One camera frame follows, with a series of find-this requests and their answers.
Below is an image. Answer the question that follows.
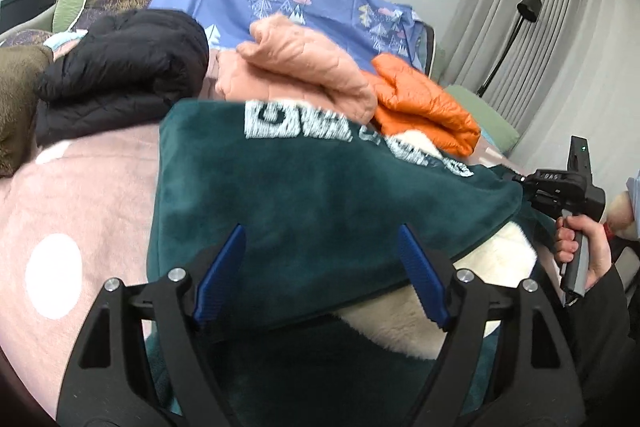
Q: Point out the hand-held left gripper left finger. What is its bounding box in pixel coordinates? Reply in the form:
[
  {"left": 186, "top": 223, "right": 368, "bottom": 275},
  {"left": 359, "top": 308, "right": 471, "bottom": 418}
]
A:
[{"left": 56, "top": 223, "right": 248, "bottom": 427}]

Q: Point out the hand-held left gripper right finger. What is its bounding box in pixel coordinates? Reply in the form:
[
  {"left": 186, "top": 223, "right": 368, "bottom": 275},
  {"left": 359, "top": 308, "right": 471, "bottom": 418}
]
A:
[{"left": 397, "top": 223, "right": 587, "bottom": 427}]

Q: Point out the dark green fleece garment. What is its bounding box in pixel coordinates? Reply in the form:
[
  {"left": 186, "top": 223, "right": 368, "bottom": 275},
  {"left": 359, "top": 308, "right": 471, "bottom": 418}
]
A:
[{"left": 145, "top": 99, "right": 556, "bottom": 427}]

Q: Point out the person's right forearm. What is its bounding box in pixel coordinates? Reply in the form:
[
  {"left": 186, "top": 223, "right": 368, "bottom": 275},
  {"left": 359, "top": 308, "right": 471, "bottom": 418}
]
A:
[{"left": 565, "top": 264, "right": 633, "bottom": 413}]

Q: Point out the person's right hand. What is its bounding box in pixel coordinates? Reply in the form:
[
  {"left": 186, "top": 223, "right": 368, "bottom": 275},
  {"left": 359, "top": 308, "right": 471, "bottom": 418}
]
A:
[{"left": 552, "top": 213, "right": 615, "bottom": 292}]

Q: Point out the white fluffy cloth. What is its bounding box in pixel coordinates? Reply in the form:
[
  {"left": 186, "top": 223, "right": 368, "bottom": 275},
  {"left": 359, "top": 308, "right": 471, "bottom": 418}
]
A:
[{"left": 604, "top": 191, "right": 640, "bottom": 242}]

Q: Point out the orange puffer jacket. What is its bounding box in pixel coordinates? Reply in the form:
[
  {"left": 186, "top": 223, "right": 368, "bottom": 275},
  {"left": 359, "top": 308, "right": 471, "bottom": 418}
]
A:
[{"left": 371, "top": 53, "right": 482, "bottom": 158}]

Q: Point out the grey curtain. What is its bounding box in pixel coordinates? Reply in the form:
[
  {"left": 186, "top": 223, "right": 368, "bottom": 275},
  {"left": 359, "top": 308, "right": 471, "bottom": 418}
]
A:
[{"left": 440, "top": 0, "right": 640, "bottom": 188}]

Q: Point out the dark grey cushion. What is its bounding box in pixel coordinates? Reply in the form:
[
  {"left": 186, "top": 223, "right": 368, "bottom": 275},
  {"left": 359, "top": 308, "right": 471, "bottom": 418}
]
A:
[{"left": 419, "top": 24, "right": 441, "bottom": 78}]

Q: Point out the pink polka dot blanket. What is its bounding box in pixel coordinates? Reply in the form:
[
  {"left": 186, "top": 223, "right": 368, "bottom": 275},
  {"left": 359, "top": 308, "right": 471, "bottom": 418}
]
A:
[{"left": 0, "top": 32, "right": 508, "bottom": 373}]

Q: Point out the black floor lamp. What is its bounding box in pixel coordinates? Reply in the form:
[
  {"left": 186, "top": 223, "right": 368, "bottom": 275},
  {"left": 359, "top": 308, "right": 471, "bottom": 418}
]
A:
[{"left": 475, "top": 0, "right": 543, "bottom": 100}]

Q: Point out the peach quilted jacket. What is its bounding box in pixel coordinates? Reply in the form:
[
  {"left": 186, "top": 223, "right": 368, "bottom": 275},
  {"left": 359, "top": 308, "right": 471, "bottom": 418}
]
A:
[{"left": 202, "top": 14, "right": 377, "bottom": 125}]

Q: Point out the black puffer jacket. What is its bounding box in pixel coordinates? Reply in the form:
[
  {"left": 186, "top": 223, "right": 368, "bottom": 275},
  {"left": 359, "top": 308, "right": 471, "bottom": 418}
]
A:
[{"left": 34, "top": 11, "right": 210, "bottom": 148}]

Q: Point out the brown fleece garment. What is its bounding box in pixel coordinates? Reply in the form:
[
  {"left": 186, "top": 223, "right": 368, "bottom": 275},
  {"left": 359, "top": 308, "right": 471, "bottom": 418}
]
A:
[{"left": 0, "top": 44, "right": 53, "bottom": 178}]

